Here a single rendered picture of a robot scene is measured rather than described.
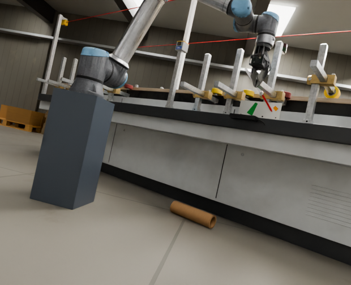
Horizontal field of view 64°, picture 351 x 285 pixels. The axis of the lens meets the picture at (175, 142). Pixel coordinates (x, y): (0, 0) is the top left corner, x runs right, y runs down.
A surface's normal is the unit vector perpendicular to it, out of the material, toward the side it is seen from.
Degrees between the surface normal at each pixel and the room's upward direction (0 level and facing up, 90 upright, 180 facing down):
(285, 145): 90
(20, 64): 90
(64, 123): 90
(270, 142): 90
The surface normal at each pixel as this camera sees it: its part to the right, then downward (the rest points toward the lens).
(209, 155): -0.61, -0.14
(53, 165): -0.15, -0.04
